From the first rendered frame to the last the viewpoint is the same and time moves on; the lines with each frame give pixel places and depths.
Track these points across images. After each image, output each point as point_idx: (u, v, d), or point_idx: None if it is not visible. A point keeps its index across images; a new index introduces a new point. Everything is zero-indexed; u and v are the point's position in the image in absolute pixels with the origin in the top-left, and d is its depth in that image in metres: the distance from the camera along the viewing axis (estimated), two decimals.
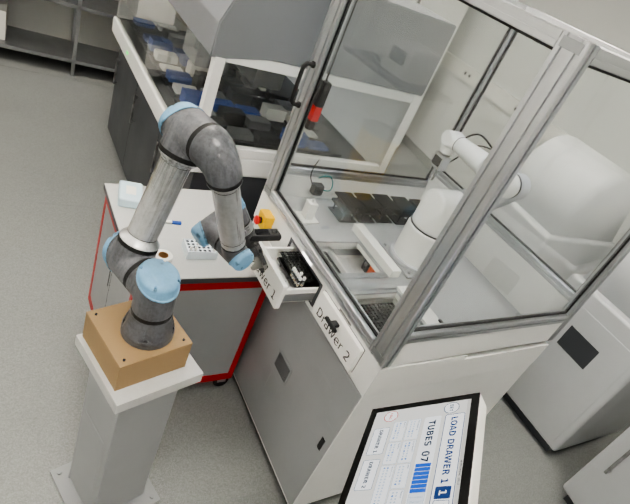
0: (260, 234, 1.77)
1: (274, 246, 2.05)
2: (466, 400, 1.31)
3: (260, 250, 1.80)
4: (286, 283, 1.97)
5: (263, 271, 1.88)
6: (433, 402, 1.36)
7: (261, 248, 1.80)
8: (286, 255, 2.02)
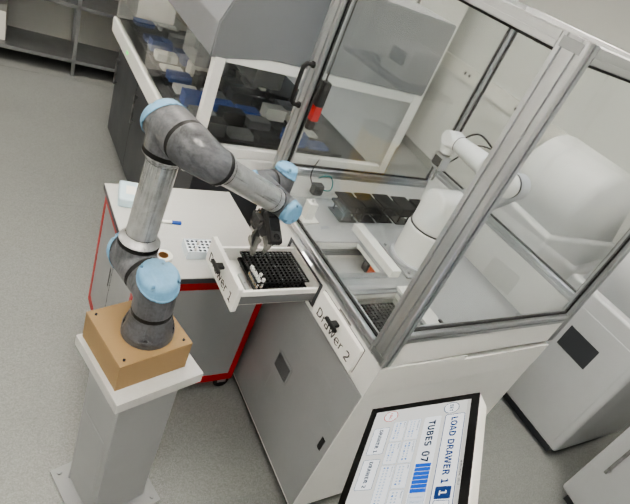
0: (270, 220, 1.72)
1: (234, 246, 1.96)
2: (466, 400, 1.31)
3: (259, 229, 1.76)
4: (245, 285, 1.87)
5: (219, 272, 1.78)
6: (433, 402, 1.36)
7: (260, 228, 1.75)
8: (246, 255, 1.93)
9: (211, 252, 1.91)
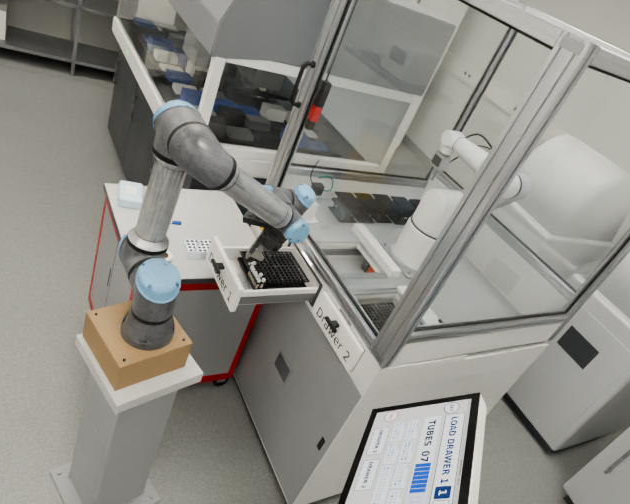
0: None
1: (234, 246, 1.96)
2: (466, 400, 1.31)
3: None
4: (245, 285, 1.87)
5: (219, 272, 1.78)
6: (433, 402, 1.36)
7: None
8: (246, 255, 1.93)
9: (211, 252, 1.91)
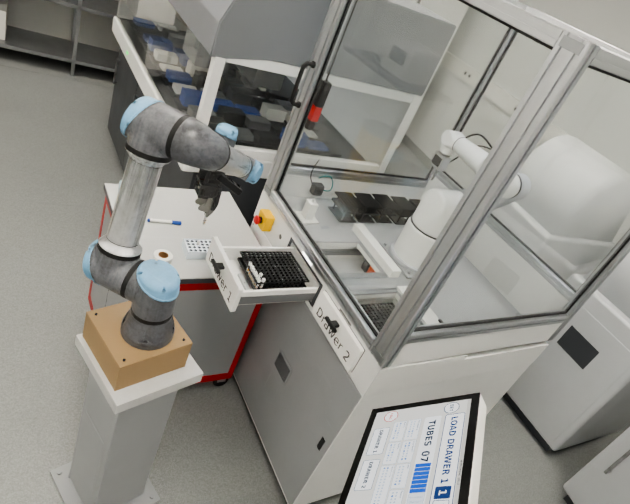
0: (228, 179, 1.84)
1: (234, 246, 1.96)
2: (466, 400, 1.31)
3: (219, 194, 1.85)
4: (245, 285, 1.87)
5: (219, 272, 1.78)
6: (433, 402, 1.36)
7: (221, 192, 1.84)
8: (246, 255, 1.93)
9: (211, 252, 1.91)
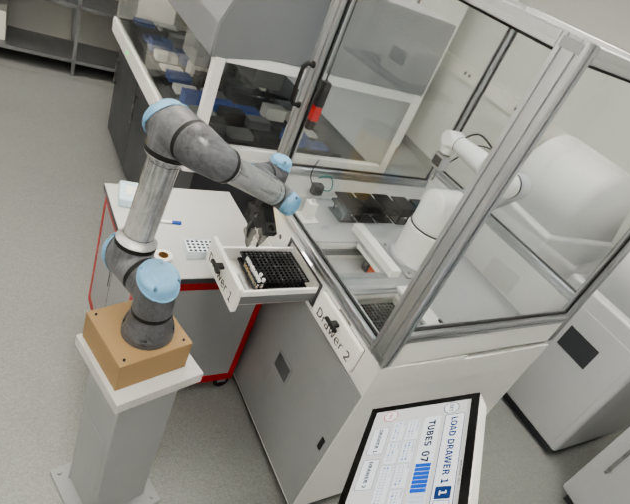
0: (265, 212, 1.75)
1: (234, 246, 1.96)
2: (466, 400, 1.31)
3: (254, 221, 1.79)
4: (245, 285, 1.87)
5: (219, 272, 1.78)
6: (433, 402, 1.36)
7: (255, 220, 1.78)
8: (246, 255, 1.93)
9: (211, 252, 1.91)
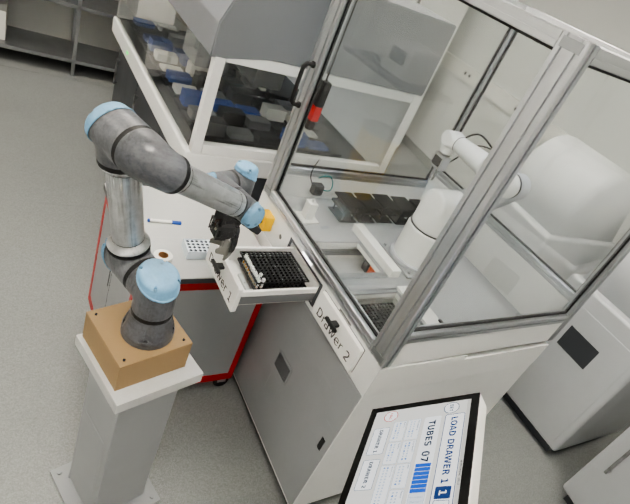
0: None
1: None
2: (466, 400, 1.31)
3: (237, 234, 1.71)
4: (245, 285, 1.87)
5: (219, 272, 1.78)
6: (433, 402, 1.36)
7: (239, 232, 1.70)
8: None
9: (211, 252, 1.91)
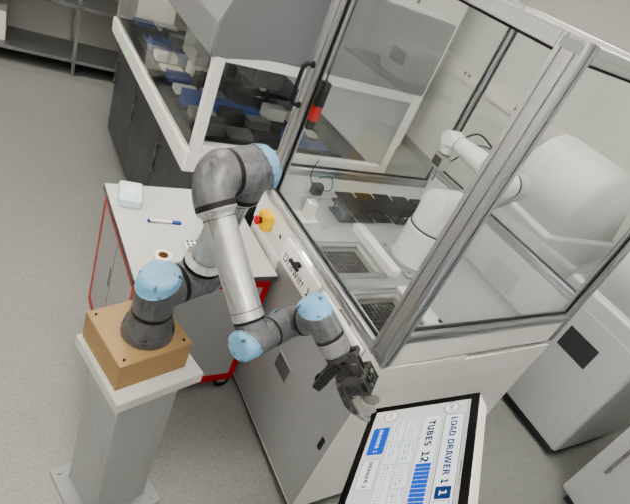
0: None
1: None
2: (466, 400, 1.31)
3: None
4: None
5: (298, 270, 1.96)
6: (433, 402, 1.36)
7: None
8: None
9: (286, 252, 2.09)
